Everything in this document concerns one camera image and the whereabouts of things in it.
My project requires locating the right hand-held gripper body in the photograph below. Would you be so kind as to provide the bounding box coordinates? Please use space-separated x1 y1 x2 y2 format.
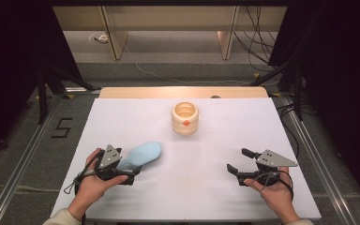
256 149 298 188

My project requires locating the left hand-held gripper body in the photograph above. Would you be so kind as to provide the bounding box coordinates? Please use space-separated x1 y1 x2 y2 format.
95 143 136 186

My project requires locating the cream ribbed cup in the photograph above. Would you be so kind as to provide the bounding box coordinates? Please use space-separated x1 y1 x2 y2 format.
171 100 200 136

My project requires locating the person's right hand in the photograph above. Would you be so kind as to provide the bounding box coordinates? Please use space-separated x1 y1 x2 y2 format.
243 167 298 223

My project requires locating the person's left hand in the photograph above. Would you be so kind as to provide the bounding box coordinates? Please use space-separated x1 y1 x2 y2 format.
67 148 129 218

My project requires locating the white foam board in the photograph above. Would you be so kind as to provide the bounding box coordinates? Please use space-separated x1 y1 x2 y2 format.
50 97 323 221

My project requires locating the black stand leg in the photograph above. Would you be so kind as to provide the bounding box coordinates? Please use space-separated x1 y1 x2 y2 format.
250 60 305 122
37 67 50 126

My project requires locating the wooden table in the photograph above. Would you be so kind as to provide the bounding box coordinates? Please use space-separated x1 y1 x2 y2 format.
98 86 269 99

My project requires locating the black curtain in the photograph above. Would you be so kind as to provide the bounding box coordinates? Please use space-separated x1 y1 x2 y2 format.
267 0 360 215
0 0 101 163

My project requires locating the round floor socket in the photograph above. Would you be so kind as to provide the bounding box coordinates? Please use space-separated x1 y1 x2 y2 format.
88 32 110 45

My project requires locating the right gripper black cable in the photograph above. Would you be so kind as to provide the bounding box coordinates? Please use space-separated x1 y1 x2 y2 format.
252 170 295 202

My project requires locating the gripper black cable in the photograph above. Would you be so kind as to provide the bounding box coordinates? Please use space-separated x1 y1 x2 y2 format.
63 149 106 195
252 170 295 202

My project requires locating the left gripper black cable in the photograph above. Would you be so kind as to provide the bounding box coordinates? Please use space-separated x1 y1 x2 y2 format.
63 149 106 195

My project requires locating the metal floor rail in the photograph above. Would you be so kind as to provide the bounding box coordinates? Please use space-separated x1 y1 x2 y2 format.
0 93 64 225
279 93 355 225

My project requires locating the white floor cable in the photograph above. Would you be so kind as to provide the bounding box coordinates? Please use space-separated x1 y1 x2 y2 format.
122 43 280 87

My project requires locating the bundle of black cables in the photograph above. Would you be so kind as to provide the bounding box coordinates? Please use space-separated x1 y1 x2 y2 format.
233 5 279 73

